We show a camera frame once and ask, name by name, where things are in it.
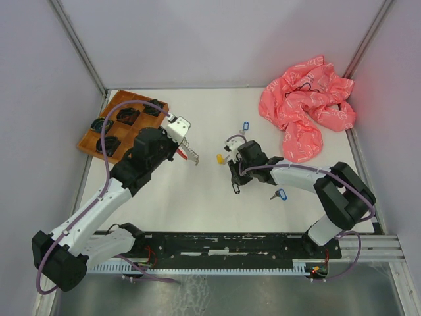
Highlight key with black tag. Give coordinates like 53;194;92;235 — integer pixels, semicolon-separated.
232;183;241;194

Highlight key with yellow tag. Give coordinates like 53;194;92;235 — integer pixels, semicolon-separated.
216;154;230;165

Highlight black green coiled item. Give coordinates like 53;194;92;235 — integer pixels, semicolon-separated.
90;117;114;134

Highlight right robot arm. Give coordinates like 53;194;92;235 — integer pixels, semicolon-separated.
224;136;376;257

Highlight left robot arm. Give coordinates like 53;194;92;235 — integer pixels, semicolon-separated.
32;122;189;295

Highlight pink patterned cloth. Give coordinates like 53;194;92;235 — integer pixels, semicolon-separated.
258;55;357;163

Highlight key with light blue tag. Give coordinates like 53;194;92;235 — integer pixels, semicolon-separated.
239;121;249;136

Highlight white cable duct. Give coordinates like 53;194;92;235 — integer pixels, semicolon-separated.
85;259;313;274

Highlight black coiled item in tray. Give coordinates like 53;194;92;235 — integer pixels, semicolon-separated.
116;107;141;126
95;136;121;157
143;99;164;117

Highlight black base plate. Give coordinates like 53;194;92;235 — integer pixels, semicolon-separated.
125;232;342;269

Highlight wooden compartment tray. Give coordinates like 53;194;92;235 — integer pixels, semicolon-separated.
78;90;169;164

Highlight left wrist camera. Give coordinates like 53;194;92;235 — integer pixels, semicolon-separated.
164;113;191;145

